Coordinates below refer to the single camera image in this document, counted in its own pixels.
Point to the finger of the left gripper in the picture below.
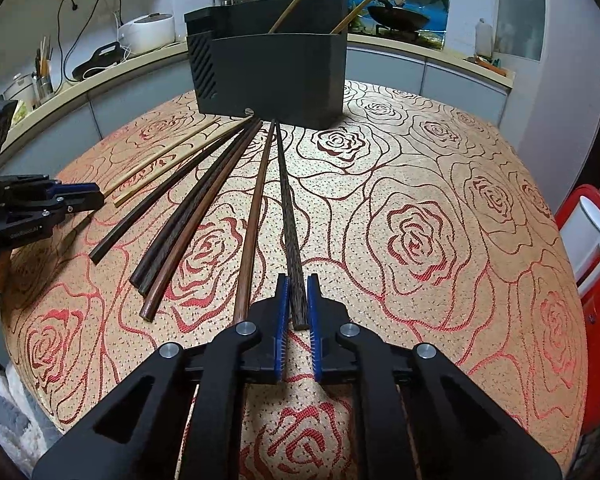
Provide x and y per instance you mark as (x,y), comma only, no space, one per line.
(81,201)
(87,189)

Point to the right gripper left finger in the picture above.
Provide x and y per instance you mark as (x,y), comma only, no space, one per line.
(178,415)

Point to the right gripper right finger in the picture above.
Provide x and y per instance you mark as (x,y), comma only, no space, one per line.
(417,415)

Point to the dark wood chopstick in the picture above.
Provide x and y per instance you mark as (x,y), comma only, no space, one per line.
(151,263)
(202,205)
(192,161)
(297,294)

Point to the utensil jar on counter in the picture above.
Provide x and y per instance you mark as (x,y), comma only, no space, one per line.
(41,76)

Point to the black countertop appliance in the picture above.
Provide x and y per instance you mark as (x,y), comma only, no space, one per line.
(102,58)

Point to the white rice cooker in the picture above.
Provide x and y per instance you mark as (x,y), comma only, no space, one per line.
(147,33)

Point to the rose pattern tablecloth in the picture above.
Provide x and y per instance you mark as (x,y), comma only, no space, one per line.
(418,217)

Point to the white electric kettle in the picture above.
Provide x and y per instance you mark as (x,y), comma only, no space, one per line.
(581,237)

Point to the dark green utensil holder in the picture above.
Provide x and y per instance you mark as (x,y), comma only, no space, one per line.
(294,75)

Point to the black wok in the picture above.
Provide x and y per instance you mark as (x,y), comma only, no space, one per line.
(386,14)

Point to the white plastic bottle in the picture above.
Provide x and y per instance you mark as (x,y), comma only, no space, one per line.
(484,39)

